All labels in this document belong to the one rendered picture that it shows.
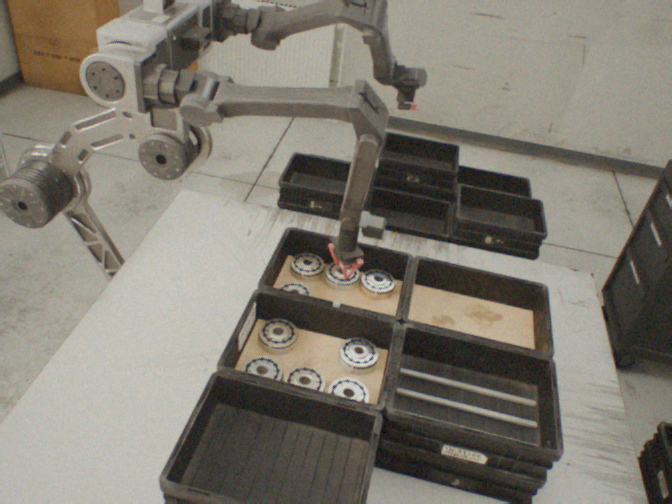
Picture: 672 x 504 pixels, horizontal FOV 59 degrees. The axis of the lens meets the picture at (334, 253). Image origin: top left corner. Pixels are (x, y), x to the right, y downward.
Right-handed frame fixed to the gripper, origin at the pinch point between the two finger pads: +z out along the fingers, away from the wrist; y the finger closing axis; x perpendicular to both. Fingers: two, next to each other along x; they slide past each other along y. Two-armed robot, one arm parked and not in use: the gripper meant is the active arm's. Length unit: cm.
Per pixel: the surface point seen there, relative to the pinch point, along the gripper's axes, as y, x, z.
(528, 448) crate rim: -73, -10, -7
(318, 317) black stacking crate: -17.8, 16.0, -1.9
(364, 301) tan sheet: -10.9, -2.4, 4.0
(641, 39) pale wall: 146, -284, -3
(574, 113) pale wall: 159, -265, 53
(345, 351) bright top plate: -29.3, 13.0, 0.6
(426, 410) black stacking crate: -51, 1, 4
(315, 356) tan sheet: -25.8, 19.7, 3.7
